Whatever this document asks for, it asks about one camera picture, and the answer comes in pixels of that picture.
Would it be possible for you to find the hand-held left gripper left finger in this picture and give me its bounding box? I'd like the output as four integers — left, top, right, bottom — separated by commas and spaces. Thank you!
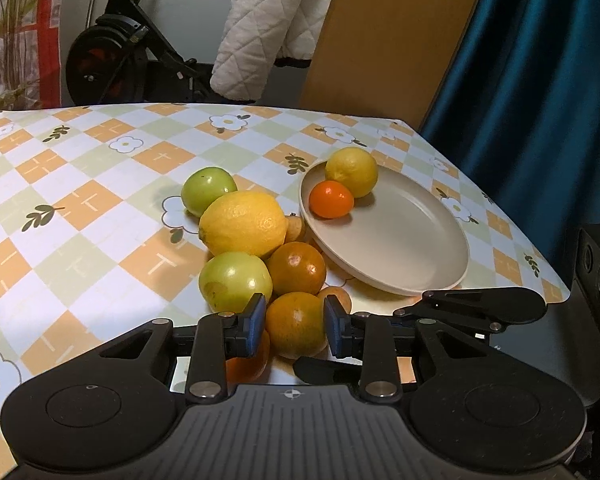
99, 293, 268, 405

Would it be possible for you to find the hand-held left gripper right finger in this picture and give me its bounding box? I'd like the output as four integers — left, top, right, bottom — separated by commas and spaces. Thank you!
323, 294, 485, 405

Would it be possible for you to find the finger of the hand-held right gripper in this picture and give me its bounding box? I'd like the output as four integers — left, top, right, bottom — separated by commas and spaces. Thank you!
293, 355, 365, 387
392, 287, 548, 336

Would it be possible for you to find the small orange kumquat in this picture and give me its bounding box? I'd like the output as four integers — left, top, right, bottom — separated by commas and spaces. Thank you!
317, 285, 353, 316
284, 214, 307, 244

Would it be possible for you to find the dark orange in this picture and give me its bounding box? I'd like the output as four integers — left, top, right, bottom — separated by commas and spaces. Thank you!
264, 291, 329, 359
266, 241, 327, 297

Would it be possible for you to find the bright orange tangerine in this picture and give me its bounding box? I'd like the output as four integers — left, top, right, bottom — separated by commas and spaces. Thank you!
225, 330, 271, 384
308, 180, 355, 220

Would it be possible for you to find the green apple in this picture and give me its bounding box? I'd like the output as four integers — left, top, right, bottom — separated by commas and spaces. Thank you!
198, 252, 274, 313
181, 166, 238, 217

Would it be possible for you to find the large yellow lemon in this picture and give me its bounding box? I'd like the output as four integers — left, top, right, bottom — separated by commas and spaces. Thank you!
198, 190, 289, 259

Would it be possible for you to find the beige round plate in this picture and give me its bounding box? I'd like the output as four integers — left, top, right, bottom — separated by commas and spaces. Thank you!
298, 159, 470, 297

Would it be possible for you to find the small yellow lemon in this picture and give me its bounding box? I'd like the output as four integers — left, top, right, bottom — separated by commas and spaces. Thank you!
325, 146, 379, 199

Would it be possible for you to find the checkered floral tablecloth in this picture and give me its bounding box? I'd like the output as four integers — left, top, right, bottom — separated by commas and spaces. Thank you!
0, 103, 572, 466

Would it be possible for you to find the blue curtain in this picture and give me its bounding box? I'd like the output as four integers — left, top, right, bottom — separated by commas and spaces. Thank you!
420, 0, 600, 241

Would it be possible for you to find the wooden board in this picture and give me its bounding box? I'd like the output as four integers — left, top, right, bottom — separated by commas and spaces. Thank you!
298, 0, 493, 131

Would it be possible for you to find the white quilted blanket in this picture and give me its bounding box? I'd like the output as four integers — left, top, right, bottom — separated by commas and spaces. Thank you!
210, 0, 346, 102

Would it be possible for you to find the black exercise bike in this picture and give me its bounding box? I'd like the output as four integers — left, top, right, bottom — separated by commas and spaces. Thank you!
65, 0, 261, 107

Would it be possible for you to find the red printed backdrop cloth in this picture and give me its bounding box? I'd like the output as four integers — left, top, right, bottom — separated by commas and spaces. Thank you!
0, 0, 63, 118

